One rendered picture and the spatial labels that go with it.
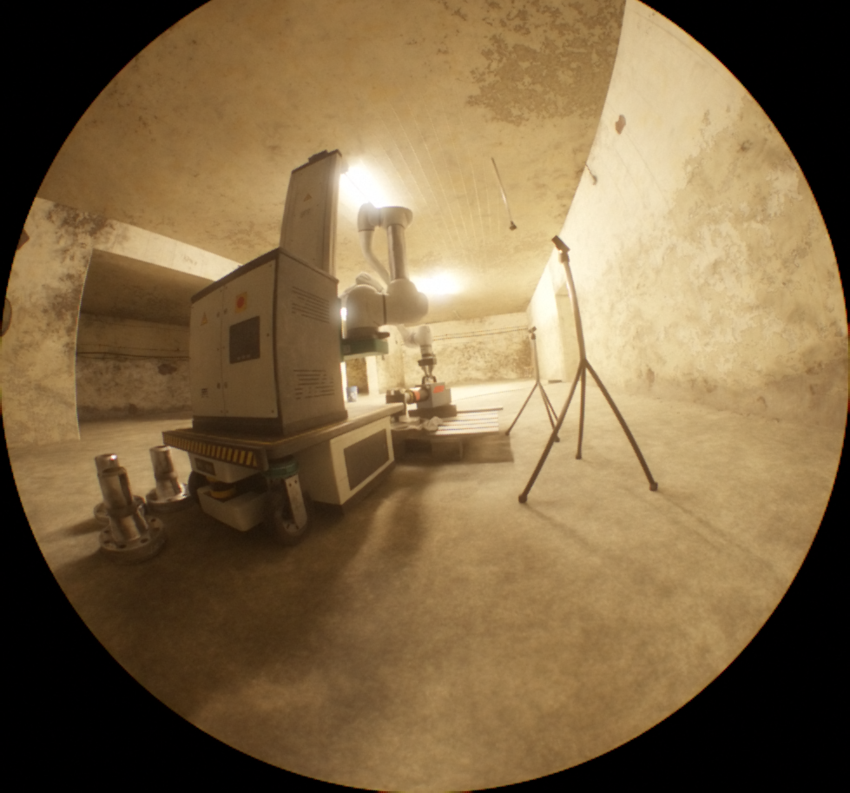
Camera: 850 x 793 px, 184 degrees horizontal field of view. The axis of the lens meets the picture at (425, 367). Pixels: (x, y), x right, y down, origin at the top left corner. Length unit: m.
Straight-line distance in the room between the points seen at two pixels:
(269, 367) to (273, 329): 0.10
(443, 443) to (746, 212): 2.28
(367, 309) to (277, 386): 0.63
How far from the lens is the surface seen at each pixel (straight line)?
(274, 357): 0.72
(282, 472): 0.71
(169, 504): 1.23
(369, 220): 1.58
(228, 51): 2.82
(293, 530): 0.81
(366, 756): 0.45
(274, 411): 0.72
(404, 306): 1.20
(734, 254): 2.11
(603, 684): 0.49
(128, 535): 0.98
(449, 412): 1.88
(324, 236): 1.33
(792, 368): 1.89
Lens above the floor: 0.44
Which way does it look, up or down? 2 degrees up
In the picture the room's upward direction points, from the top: 6 degrees counter-clockwise
